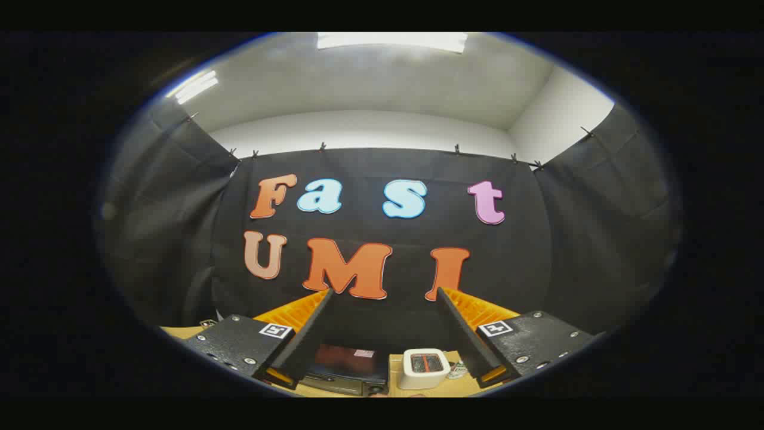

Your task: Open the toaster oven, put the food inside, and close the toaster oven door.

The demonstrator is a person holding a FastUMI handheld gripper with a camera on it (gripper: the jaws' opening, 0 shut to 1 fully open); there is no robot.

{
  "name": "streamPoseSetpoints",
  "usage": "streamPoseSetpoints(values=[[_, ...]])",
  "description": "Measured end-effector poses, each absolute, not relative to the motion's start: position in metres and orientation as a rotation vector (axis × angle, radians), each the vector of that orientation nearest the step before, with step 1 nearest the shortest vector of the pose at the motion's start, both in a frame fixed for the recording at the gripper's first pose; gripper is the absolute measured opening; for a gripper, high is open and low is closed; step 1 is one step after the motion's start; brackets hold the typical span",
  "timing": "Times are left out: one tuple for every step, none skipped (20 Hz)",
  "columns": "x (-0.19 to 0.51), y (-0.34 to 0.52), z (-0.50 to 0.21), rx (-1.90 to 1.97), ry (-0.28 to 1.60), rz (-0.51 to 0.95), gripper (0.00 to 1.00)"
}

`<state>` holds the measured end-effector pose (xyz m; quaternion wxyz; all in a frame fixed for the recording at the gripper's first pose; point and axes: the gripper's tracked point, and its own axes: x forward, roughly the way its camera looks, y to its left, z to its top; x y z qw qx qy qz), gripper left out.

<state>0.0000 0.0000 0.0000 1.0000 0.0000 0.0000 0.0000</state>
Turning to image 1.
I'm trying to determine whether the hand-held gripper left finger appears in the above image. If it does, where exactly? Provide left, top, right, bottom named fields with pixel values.
left=182, top=288, right=335, bottom=390

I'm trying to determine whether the long ceiling light panel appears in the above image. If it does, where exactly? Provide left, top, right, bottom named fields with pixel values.
left=166, top=70, right=220, bottom=105

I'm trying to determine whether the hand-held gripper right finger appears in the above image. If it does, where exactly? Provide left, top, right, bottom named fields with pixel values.
left=436, top=287, right=597, bottom=389

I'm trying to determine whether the black backdrop cloth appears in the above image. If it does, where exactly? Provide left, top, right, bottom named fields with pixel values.
left=98, top=99, right=681, bottom=359

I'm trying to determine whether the black toaster oven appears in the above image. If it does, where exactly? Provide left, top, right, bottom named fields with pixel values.
left=300, top=343, right=390, bottom=397

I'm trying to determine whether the white pop-up toaster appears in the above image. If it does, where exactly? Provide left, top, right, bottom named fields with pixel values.
left=399, top=348, right=451, bottom=391

